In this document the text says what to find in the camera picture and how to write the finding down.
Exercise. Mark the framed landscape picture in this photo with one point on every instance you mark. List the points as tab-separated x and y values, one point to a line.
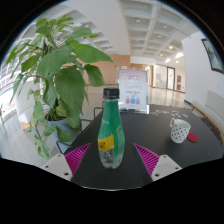
215	56

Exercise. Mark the small blue card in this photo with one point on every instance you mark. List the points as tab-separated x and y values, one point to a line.
185	115

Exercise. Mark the white mug with black dots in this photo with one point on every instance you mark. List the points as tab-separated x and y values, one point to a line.
180	132

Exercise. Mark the green plastic drink bottle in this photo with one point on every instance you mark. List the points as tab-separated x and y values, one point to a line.
111	133

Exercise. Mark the long white bench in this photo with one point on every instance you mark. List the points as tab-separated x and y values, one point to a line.
210	110

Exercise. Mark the small green round sticker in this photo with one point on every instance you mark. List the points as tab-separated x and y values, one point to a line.
154	113

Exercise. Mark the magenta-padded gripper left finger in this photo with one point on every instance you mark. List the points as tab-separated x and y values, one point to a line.
77	157

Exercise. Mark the flat round red coaster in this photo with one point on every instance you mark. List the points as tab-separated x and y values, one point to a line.
193	137

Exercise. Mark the large green leafy plant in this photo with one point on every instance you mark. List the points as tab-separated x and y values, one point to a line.
66	83

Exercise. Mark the recessed ceiling lights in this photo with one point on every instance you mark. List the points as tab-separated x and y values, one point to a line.
179	55

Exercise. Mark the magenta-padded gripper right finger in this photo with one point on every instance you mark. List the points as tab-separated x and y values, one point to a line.
148	158

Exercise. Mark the glass double door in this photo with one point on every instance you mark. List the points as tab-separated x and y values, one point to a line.
165	77

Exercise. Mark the grey plant pot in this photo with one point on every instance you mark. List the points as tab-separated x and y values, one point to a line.
61	125

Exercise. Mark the clear acrylic sign stand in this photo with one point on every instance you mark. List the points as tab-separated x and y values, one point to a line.
133	90

